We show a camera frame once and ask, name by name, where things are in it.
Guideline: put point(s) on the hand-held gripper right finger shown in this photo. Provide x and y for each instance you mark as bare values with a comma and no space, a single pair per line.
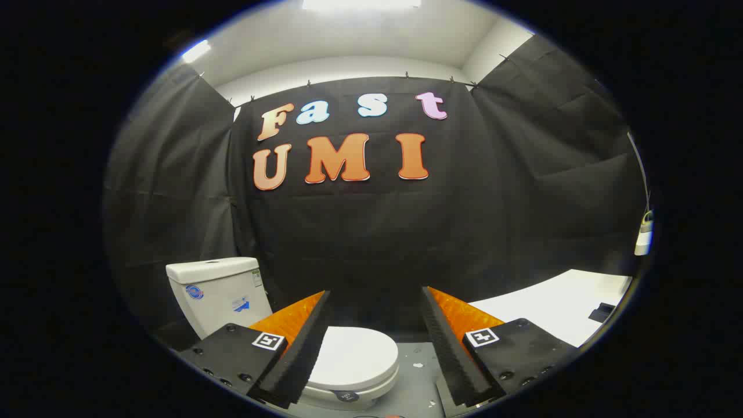
450,354

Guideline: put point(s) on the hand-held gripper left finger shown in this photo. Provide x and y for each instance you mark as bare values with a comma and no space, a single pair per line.
302,354

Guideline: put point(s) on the white toilet tank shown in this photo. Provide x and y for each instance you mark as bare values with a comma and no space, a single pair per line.
217,290

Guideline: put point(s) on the black round lid tab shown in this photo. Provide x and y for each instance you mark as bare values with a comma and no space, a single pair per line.
347,396

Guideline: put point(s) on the ceiling light panel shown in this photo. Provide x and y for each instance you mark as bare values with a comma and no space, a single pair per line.
360,3
195,51

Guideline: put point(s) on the white cabinet with drawers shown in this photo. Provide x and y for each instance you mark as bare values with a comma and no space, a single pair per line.
551,305

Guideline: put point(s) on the white toilet lid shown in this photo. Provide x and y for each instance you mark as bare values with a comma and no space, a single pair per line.
357,357

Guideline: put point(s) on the white toilet bowl with seat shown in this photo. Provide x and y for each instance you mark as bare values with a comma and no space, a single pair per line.
371,395

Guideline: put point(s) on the small black object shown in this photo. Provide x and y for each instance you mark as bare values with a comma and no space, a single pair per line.
602,312

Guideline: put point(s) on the black backdrop cloth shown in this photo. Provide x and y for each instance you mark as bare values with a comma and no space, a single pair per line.
377,232

